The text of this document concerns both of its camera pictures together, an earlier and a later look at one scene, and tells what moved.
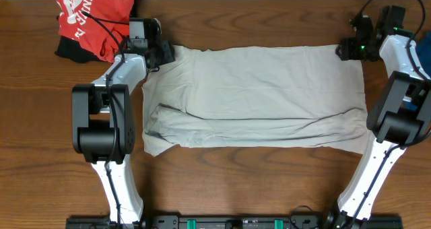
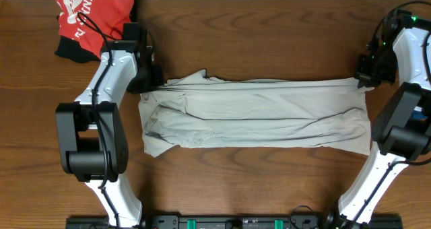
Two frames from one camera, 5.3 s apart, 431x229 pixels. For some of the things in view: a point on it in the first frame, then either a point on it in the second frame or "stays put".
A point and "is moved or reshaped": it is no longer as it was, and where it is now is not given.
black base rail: (238, 222) stays put
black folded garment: (74, 49) stays put
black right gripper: (347, 46) to (367, 79)
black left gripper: (166, 52) to (156, 81)
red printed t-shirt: (100, 19) stays put
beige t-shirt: (255, 94) is moved or reshaped
